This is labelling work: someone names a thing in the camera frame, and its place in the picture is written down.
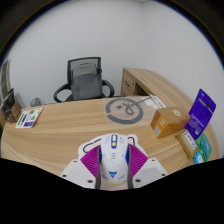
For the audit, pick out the black mesh office chair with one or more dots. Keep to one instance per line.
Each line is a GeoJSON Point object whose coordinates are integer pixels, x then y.
{"type": "Point", "coordinates": [73, 63]}

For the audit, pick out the purple card package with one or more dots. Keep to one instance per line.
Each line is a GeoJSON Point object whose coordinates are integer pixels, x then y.
{"type": "Point", "coordinates": [200, 113]}

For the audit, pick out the white blue yellow computer mouse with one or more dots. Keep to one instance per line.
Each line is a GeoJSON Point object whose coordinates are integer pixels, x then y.
{"type": "Point", "coordinates": [114, 160]}

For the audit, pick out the round clear mat grey print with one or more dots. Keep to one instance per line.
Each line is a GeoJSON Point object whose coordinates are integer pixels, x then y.
{"type": "Point", "coordinates": [111, 115]}

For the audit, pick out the teal green packet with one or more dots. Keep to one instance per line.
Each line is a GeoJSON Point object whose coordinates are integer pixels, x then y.
{"type": "Point", "coordinates": [206, 146]}

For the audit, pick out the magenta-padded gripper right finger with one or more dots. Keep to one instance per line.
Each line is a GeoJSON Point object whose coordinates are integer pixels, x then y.
{"type": "Point", "coordinates": [148, 171]}

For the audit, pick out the small blue packet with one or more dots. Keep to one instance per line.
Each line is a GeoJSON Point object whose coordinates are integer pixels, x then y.
{"type": "Point", "coordinates": [198, 158]}

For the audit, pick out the labelled flat brown box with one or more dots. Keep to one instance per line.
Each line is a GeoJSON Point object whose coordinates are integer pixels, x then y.
{"type": "Point", "coordinates": [187, 143]}

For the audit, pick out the grey backpack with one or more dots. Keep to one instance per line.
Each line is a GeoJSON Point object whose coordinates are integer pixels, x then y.
{"type": "Point", "coordinates": [86, 81]}

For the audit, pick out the black product box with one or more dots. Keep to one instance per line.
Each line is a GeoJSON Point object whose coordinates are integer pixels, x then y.
{"type": "Point", "coordinates": [7, 100]}

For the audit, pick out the wooden side desk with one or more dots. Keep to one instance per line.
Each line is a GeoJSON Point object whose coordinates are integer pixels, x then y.
{"type": "Point", "coordinates": [150, 81]}

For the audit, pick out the printed sticker sheet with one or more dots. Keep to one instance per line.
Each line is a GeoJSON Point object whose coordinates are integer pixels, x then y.
{"type": "Point", "coordinates": [29, 117]}

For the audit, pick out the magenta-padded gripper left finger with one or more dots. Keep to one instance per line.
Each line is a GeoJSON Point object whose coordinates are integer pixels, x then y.
{"type": "Point", "coordinates": [78, 171]}

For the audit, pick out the small tan cardboard box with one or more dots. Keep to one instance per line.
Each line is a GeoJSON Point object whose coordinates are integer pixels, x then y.
{"type": "Point", "coordinates": [170, 121]}

